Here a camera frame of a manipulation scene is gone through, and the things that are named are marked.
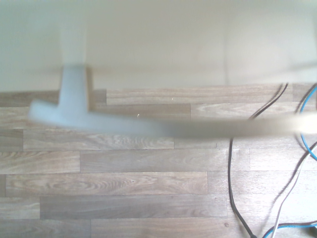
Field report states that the black floor cable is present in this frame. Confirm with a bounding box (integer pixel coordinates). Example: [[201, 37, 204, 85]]
[[228, 82, 289, 238]]

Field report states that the white floor cable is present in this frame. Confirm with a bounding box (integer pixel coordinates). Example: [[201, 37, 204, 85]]
[[271, 145, 317, 238]]

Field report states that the blue floor cable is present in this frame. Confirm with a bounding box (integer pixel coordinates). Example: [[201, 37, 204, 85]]
[[264, 84, 317, 238]]

